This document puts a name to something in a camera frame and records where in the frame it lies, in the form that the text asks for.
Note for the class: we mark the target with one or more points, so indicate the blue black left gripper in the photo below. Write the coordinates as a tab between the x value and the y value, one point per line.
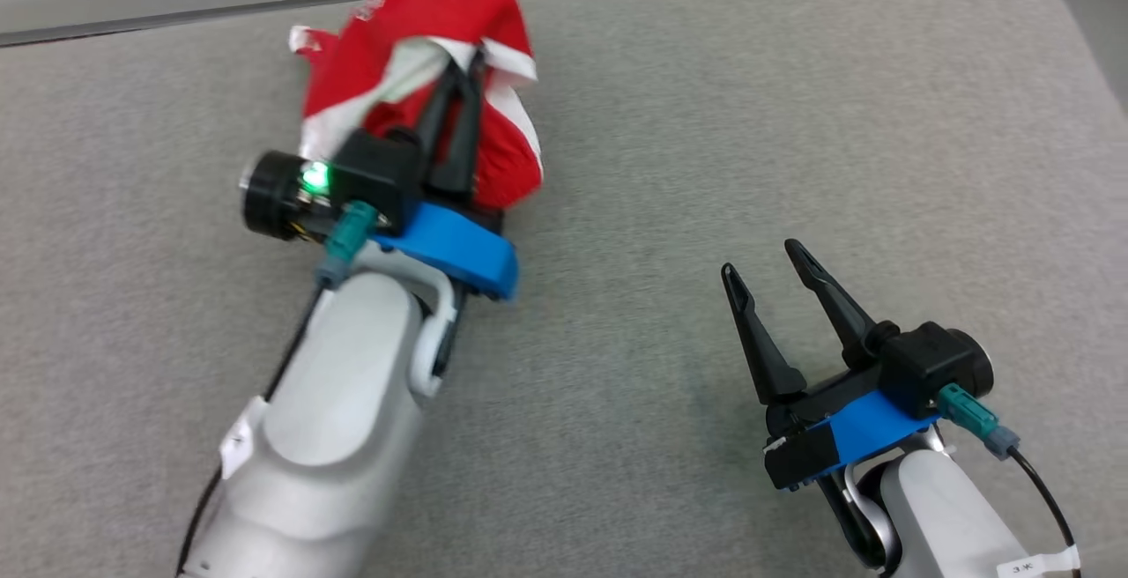
458	248

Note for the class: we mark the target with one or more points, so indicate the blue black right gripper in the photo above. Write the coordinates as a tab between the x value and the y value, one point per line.
846	433

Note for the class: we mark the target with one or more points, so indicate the red and white garment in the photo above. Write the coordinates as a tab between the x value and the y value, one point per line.
423	5

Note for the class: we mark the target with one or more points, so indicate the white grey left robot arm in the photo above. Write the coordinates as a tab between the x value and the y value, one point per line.
335	402

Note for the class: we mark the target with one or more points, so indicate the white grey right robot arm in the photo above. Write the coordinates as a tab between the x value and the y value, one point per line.
934	516

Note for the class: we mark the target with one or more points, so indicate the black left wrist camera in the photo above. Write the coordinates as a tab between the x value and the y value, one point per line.
370	173

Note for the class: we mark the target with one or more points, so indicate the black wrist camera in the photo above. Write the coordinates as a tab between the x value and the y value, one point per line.
370	173
925	366

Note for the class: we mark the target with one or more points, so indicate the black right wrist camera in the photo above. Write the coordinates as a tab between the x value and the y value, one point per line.
925	366

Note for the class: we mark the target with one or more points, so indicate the teal left camera connector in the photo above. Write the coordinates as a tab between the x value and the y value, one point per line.
351	234

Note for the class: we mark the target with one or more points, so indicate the teal camera connector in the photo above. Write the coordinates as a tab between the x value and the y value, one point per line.
965	415
351	234

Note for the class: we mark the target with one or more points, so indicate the teal right camera connector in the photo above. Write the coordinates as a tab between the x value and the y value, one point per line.
965	415

